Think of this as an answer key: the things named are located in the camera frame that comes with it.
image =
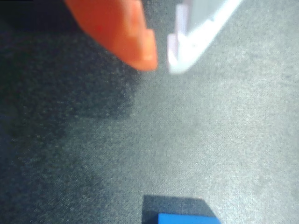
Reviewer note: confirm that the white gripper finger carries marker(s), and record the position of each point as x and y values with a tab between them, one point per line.
187	51

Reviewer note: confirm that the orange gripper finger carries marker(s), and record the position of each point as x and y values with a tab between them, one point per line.
121	28

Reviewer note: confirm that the blue cube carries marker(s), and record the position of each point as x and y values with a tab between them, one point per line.
187	219

